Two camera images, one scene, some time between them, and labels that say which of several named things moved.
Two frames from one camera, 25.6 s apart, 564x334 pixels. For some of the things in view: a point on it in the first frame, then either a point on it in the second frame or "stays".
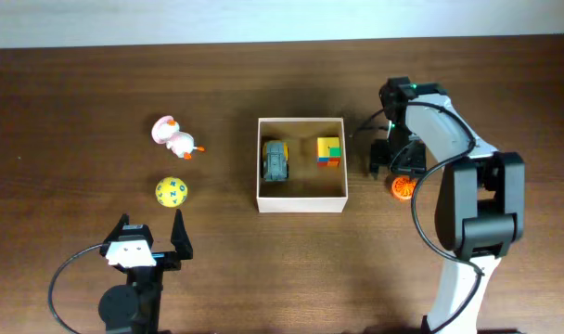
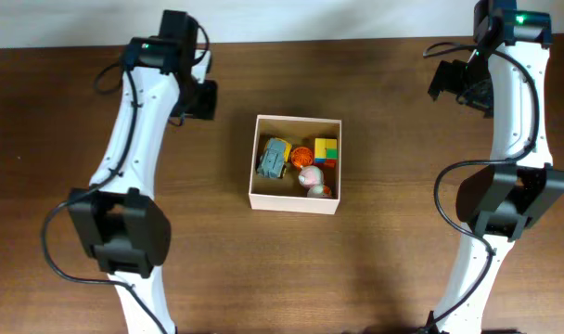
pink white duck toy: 165,129 → 312,176
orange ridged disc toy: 403,186 → 301,156
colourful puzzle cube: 328,151 stays
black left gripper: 182,245 → 209,109
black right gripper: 414,166 → 445,79
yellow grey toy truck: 275,158 stays
